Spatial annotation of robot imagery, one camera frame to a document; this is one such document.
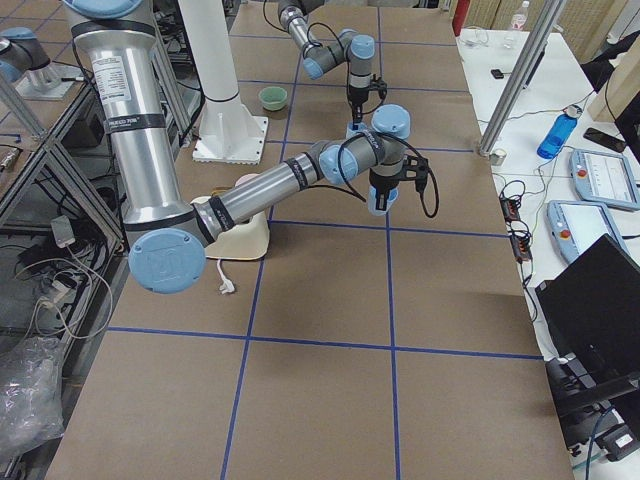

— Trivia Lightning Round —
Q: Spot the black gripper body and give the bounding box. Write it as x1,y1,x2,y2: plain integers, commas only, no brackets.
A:
369,155,429,195
347,74,387,120

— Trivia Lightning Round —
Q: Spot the light blue cup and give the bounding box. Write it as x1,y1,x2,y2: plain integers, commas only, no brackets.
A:
367,185,399,216
345,121,368,139

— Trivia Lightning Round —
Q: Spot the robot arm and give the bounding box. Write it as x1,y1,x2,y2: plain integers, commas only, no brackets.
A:
278,1,387,136
65,1,436,294

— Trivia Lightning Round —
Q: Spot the green bowl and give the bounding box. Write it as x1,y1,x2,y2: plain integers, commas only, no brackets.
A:
258,86,288,112

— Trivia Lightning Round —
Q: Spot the pink bowl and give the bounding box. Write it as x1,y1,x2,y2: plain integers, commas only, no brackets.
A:
235,173,258,186

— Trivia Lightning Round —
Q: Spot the cream toaster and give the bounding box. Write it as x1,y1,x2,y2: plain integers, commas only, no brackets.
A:
205,210,270,261

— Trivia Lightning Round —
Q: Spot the blue water bottle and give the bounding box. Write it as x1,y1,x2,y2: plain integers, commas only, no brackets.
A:
536,104,583,160

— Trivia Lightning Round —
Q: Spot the teach pendant near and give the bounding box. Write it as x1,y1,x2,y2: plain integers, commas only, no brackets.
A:
546,200,628,263

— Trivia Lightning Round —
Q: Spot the teach pendant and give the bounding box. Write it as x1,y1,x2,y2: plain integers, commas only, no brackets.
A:
546,200,628,263
570,149,639,211

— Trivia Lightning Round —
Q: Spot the white toaster power plug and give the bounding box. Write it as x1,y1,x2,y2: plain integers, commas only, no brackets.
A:
216,259,236,295

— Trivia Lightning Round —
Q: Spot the teach pendant far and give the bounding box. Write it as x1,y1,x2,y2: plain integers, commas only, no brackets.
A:
570,149,639,211

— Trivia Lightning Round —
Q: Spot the black smartphone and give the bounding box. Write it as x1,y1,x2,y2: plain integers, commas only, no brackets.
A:
583,127,626,153

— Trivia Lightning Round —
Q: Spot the black laptop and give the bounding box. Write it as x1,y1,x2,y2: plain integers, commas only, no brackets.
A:
535,235,639,378

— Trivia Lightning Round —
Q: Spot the clear plastic bag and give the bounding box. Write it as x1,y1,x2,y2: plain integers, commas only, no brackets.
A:
1,337,64,461

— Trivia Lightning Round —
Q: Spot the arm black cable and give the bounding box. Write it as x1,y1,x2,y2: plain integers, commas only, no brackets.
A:
337,132,441,219
262,0,391,101

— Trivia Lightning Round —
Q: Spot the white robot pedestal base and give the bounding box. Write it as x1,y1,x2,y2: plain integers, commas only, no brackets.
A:
179,0,269,165

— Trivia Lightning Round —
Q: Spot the aluminium frame post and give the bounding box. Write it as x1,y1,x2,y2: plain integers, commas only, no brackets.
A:
478,0,568,157

